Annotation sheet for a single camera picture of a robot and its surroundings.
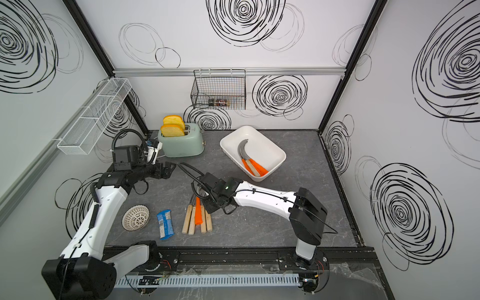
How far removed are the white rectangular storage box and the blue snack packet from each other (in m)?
0.41

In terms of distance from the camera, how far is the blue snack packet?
807mm

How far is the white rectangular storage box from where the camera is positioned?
1038 mm
